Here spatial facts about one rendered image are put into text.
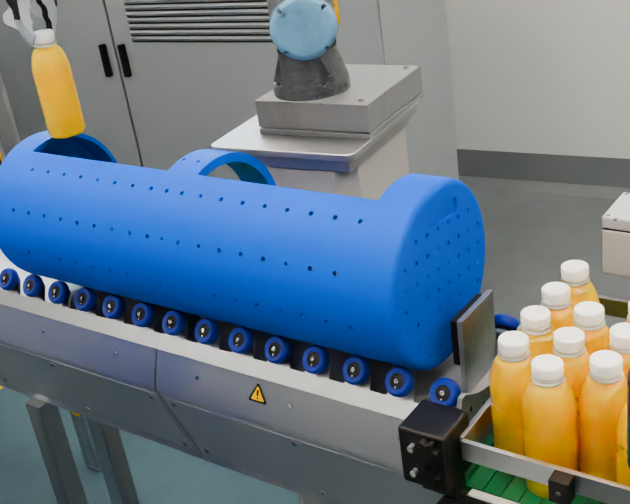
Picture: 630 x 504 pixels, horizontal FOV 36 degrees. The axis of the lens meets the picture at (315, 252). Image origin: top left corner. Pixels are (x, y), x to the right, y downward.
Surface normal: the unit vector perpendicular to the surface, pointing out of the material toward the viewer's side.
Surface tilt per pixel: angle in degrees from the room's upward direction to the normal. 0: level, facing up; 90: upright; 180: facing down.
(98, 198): 48
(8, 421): 0
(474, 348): 90
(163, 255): 79
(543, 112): 90
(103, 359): 71
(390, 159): 90
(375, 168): 90
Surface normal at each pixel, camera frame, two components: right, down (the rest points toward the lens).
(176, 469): -0.14, -0.89
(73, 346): -0.58, 0.11
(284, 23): 0.06, 0.55
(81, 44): -0.48, 0.44
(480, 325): 0.81, 0.15
